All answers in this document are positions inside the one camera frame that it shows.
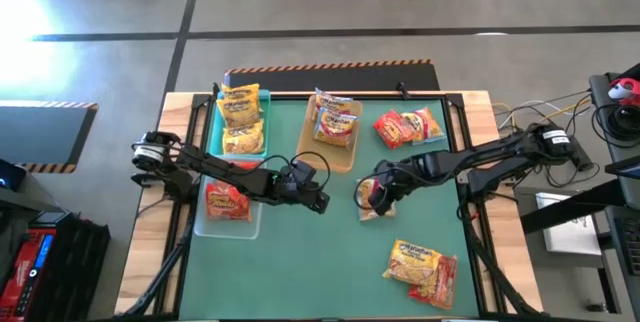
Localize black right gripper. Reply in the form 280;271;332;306
371;154;431;217

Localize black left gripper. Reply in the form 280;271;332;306
272;174;332;216

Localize red Maruchan Saucy Noodles pack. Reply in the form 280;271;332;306
204;180;253;222
227;160;261;173
372;109;416;152
408;254;459;311

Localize yellow Maruchan chicken ramen pack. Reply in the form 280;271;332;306
216;96;264;128
222;82;262;103
382;239;444;287
222;119;266;156

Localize orange plastic tray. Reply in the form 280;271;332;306
295;94;364;174

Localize clear plastic tray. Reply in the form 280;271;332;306
193;156;265;241

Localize teal plastic tray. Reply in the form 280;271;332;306
209;89;272;159

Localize black hazard-striped floor mat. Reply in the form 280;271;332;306
223;59;442;94
0;100;100;174

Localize black diagonal support strut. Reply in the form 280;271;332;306
117;196;196;321
457;196;539;319

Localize black slanted bar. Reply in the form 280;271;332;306
519;177;632;236

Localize white paper sheet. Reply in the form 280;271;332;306
535;192;604;257

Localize black power brick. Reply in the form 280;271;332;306
569;147;596;173

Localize black desk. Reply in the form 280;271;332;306
588;61;640;203

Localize dark tablet screen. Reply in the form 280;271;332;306
604;154;640;182

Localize dark keyboard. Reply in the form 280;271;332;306
605;205;640;283

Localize black equipment case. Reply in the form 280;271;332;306
29;210;112;322

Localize red and white headset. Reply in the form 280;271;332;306
607;76;640;108

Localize red equipment unit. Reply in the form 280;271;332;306
0;211;56;317

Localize black device with blue light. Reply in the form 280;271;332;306
0;158;28;193

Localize black right camera cable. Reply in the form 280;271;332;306
353;175;384;213

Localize black camera cable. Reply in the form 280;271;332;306
353;175;384;213
238;150;332;194

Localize black left camera cable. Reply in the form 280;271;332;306
238;150;332;194

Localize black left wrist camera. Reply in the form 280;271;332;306
290;160;318;187

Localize yellow cable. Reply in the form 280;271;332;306
492;99;596;139

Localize coiled black cable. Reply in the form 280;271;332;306
591;103;640;143

